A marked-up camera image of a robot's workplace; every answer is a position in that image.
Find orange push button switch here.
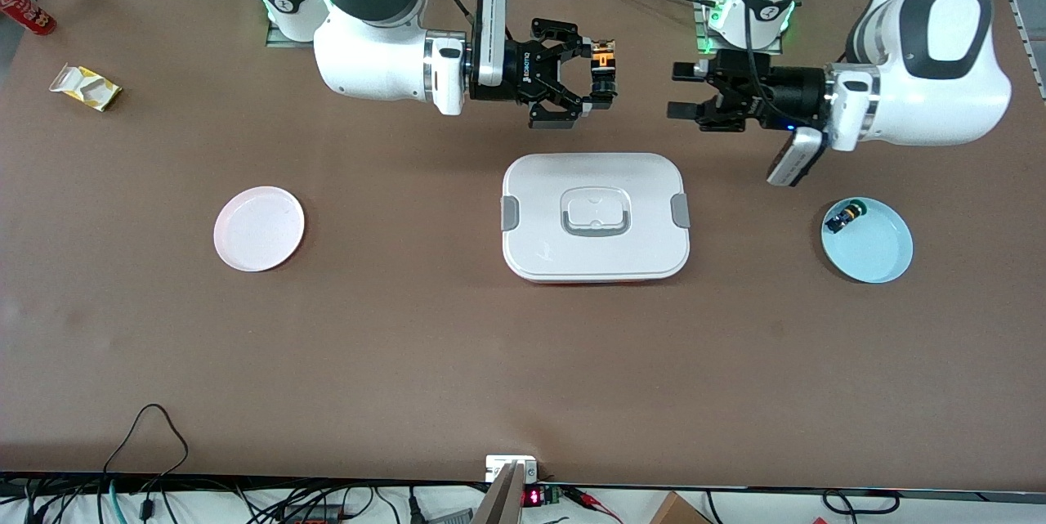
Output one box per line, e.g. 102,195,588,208
589,38,620,101

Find white lidded box grey latches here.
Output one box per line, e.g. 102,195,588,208
500,152,691,284

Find brown cardboard box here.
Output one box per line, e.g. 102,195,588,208
650,491,712,524

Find light blue round plate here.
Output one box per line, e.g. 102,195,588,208
820,196,914,284

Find pink round plate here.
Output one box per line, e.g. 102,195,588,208
213,186,306,272

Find small white device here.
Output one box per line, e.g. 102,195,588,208
485,455,539,483

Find red clip lead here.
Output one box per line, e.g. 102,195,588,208
564,487,624,523

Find grey metal bar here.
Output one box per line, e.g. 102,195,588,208
472,463,528,524

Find yellow open carton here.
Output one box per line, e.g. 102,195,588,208
48,64,123,113

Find red drink can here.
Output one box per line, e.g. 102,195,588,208
0,0,57,36

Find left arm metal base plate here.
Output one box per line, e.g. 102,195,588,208
693,0,784,56

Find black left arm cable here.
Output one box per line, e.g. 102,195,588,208
740,0,818,129

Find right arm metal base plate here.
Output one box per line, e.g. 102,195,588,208
266,16,321,49

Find black coiled cable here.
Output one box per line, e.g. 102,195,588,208
821,490,901,515

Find thin black looped cable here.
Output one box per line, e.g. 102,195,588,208
102,403,190,500

